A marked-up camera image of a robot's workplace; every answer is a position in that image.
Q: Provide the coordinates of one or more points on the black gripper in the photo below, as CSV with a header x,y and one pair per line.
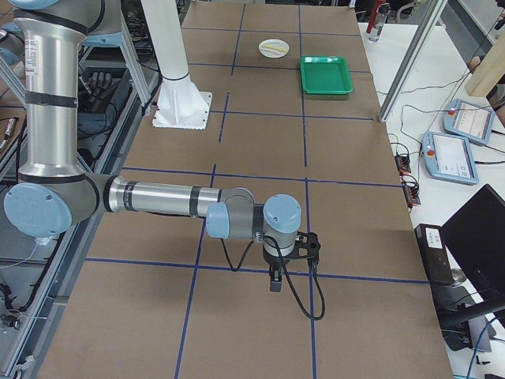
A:
x,y
274,261

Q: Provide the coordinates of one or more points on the white round plate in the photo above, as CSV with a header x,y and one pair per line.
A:
x,y
267,53

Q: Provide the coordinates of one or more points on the yellow plastic spoon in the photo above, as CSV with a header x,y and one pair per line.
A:
x,y
274,48

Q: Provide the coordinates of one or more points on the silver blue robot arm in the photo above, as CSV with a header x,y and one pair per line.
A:
x,y
53,192

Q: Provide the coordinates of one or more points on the black orange connector hub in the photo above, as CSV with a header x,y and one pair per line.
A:
x,y
402,159

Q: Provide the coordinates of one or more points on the black computer box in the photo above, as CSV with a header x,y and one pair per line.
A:
x,y
445,281

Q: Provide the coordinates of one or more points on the green plastic tray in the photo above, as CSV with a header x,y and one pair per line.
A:
x,y
325,75

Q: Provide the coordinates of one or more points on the near blue teach pendant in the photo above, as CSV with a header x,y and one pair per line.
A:
x,y
449,158

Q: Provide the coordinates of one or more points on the blue teach pendant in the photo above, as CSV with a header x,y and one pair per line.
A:
x,y
449,158
469,120

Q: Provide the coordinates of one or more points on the far blue teach pendant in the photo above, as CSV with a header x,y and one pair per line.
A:
x,y
469,120

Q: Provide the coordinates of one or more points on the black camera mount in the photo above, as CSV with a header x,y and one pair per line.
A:
x,y
307,247

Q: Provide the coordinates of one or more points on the white pedestal column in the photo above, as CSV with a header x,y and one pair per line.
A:
x,y
180,105

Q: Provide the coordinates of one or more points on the aluminium frame post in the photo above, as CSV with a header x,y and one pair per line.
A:
x,y
420,38

